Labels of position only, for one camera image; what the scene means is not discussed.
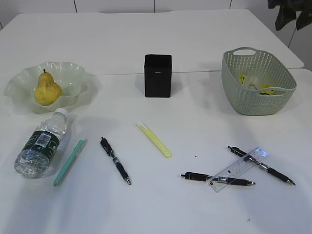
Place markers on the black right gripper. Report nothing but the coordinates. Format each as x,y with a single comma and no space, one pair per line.
286,15

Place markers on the yellow white waste paper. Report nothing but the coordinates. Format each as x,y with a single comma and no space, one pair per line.
254,83

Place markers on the yellow pear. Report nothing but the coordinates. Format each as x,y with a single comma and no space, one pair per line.
47,90

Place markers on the clear water bottle green label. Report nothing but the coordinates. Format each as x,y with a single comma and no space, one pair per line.
41,147

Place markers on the green woven plastic basket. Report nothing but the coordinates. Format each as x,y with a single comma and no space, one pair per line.
268,69

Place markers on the black square pen holder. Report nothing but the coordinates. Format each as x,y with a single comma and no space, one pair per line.
157,75

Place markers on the black pen under ruler top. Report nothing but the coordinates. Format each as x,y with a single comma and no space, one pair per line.
261,165

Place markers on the black pen under ruler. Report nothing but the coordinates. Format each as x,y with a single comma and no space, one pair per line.
220,179
261,165

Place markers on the transparent plastic ruler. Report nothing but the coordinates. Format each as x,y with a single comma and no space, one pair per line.
237,169

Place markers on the yellow pen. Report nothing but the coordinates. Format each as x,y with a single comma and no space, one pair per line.
154,139

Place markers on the black pen under ruler bottom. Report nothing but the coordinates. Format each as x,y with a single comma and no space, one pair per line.
220,179

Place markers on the black pen centre left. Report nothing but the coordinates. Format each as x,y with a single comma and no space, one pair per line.
109,151

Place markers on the green wavy glass plate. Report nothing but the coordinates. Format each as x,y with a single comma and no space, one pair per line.
69,76

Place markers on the mint green pen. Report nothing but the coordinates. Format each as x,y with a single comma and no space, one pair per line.
67,165

